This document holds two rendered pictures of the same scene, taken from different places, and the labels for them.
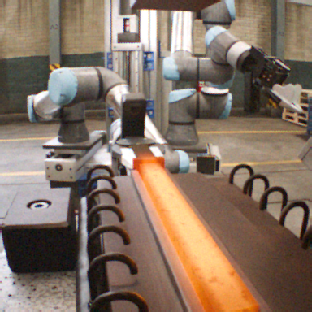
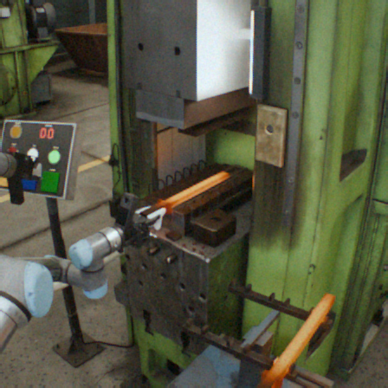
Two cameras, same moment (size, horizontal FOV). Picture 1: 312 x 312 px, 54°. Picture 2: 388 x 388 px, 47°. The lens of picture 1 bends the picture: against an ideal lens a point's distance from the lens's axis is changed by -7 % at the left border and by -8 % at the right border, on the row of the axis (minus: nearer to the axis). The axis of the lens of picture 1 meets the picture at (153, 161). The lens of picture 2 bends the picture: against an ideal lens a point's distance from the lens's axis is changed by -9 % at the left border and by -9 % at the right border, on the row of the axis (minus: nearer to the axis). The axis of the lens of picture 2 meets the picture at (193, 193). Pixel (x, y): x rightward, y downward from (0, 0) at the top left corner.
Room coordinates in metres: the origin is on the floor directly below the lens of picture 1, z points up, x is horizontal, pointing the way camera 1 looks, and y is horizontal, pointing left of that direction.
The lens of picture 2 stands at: (1.26, 1.12, 1.72)
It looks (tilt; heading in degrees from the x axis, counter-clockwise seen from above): 26 degrees down; 231
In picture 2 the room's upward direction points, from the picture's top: straight up
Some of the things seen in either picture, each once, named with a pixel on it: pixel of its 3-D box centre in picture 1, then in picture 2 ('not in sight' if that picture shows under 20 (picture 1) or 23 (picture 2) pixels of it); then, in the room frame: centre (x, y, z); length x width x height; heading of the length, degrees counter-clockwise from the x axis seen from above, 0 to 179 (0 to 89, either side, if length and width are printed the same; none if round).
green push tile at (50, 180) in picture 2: not in sight; (50, 182); (0.70, -0.40, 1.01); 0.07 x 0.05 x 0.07; 126
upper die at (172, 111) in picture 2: not in sight; (202, 94); (0.26, -0.06, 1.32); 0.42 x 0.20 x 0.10; 11
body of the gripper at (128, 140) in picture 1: (134, 156); (129, 232); (0.63, 0.04, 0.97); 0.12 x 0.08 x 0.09; 11
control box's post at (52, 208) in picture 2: not in sight; (61, 263); (0.65, -0.55, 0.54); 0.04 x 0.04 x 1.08; 11
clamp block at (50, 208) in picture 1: (42, 226); (216, 228); (0.37, 0.15, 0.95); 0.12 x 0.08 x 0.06; 11
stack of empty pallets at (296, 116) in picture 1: (310, 107); not in sight; (7.02, -3.60, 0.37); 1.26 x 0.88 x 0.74; 8
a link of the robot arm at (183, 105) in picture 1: (184, 104); not in sight; (1.41, -0.13, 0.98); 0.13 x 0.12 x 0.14; 84
